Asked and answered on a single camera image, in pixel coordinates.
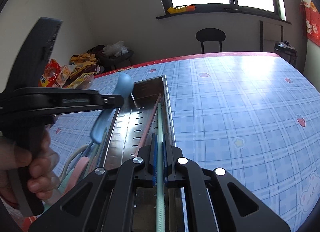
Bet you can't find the pink chopstick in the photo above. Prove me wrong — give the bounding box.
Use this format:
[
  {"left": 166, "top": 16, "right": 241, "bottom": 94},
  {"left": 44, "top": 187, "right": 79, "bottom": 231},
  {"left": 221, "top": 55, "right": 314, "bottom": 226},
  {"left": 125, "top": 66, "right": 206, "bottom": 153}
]
[{"left": 134, "top": 94, "right": 162, "bottom": 157}]

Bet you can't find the cream white spoon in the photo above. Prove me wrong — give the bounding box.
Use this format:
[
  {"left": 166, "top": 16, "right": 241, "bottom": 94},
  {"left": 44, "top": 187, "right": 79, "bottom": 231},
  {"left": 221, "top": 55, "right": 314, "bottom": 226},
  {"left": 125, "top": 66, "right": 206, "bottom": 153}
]
[{"left": 59, "top": 144, "right": 88, "bottom": 182}]

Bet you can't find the green chopstick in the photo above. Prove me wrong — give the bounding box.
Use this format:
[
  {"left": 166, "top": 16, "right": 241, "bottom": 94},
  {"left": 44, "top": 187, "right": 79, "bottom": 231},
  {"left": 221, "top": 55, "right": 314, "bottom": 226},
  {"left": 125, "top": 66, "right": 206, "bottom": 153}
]
[{"left": 156, "top": 103, "right": 165, "bottom": 232}]

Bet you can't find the blue spoon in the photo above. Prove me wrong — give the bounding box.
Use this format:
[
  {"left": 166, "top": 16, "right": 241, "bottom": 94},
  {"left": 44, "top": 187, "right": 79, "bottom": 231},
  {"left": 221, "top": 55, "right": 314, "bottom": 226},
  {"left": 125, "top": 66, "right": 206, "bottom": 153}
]
[{"left": 90, "top": 73, "right": 134, "bottom": 144}]

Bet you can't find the pink spoon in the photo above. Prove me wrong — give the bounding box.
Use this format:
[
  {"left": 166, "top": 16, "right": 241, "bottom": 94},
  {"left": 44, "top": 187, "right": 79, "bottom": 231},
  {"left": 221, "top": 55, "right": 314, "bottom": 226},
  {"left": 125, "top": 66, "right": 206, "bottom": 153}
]
[{"left": 62, "top": 157, "right": 89, "bottom": 196}]

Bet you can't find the green spoon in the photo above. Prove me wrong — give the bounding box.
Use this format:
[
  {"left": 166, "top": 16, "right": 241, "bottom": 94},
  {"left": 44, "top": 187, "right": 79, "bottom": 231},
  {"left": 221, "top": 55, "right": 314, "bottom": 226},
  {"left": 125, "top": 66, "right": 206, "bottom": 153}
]
[{"left": 57, "top": 169, "right": 74, "bottom": 196}]

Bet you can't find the person left hand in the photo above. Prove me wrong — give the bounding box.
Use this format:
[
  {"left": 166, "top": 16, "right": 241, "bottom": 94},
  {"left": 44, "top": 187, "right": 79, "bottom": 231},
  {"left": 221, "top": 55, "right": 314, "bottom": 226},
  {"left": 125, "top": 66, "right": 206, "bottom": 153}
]
[{"left": 0, "top": 126, "right": 61, "bottom": 207}]

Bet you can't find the steel utensil tray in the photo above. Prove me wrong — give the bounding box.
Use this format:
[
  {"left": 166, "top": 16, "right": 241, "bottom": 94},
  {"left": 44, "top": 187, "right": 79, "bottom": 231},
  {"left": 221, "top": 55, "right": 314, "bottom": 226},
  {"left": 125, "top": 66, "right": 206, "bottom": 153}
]
[{"left": 98, "top": 75, "right": 185, "bottom": 231}]

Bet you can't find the red snack bag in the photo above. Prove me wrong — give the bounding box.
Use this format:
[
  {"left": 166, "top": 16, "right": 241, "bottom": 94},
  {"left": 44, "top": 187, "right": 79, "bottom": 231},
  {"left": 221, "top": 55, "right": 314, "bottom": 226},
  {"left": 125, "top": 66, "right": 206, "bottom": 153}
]
[{"left": 38, "top": 59, "right": 61, "bottom": 87}]

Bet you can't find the blue chopstick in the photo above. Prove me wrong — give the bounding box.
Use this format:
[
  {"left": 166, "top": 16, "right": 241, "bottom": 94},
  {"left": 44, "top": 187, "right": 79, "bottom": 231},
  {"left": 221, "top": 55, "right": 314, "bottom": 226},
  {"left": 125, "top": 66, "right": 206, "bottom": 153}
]
[{"left": 82, "top": 126, "right": 108, "bottom": 175}]

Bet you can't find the yellow snack tray pack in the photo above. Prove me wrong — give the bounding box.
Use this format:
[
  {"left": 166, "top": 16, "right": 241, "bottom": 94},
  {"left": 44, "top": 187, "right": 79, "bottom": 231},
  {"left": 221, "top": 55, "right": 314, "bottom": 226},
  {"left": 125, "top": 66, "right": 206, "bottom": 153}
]
[{"left": 66, "top": 72, "right": 94, "bottom": 89}]

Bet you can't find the yellow snack bags pile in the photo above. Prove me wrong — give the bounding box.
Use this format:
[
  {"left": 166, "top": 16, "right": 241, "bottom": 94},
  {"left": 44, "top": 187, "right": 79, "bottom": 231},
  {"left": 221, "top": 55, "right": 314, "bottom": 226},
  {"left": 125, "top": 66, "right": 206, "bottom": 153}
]
[{"left": 69, "top": 53, "right": 98, "bottom": 79}]

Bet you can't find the blue plaid tablecloth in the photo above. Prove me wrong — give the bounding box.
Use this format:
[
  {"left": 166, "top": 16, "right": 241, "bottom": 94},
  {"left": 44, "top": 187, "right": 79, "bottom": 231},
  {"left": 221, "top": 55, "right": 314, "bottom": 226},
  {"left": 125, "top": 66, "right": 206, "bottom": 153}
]
[{"left": 21, "top": 51, "right": 320, "bottom": 232}]

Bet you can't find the white plastic bag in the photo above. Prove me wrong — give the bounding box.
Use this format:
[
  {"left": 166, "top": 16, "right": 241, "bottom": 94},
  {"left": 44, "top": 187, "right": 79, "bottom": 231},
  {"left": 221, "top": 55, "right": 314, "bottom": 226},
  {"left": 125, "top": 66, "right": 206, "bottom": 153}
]
[{"left": 103, "top": 40, "right": 129, "bottom": 57}]

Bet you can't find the black round stool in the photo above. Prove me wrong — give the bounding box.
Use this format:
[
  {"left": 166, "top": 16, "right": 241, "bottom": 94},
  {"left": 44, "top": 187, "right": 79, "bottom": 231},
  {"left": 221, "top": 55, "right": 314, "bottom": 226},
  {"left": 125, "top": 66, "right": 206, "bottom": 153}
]
[{"left": 195, "top": 28, "right": 226, "bottom": 53}]

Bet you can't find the yellow orange bag on sill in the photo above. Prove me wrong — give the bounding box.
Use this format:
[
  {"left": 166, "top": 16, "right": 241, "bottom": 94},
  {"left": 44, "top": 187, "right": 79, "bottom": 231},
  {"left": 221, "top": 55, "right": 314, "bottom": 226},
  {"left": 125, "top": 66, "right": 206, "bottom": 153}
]
[{"left": 167, "top": 5, "right": 196, "bottom": 14}]

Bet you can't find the black rice cooker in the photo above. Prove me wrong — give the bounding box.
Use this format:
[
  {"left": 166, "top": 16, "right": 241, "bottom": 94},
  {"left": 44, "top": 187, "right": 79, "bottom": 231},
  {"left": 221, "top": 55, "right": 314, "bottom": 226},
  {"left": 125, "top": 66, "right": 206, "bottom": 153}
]
[{"left": 274, "top": 40, "right": 297, "bottom": 67}]

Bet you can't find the red cloth on fridge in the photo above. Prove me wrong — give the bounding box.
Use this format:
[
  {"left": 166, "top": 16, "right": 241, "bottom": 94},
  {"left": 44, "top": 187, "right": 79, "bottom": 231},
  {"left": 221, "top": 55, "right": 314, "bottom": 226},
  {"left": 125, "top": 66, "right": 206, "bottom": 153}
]
[{"left": 301, "top": 0, "right": 320, "bottom": 46}]

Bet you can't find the folded black frame table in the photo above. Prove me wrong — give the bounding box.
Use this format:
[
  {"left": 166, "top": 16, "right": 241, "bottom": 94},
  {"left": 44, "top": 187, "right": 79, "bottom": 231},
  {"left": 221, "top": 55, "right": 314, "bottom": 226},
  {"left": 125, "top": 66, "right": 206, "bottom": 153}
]
[{"left": 259, "top": 20, "right": 284, "bottom": 52}]

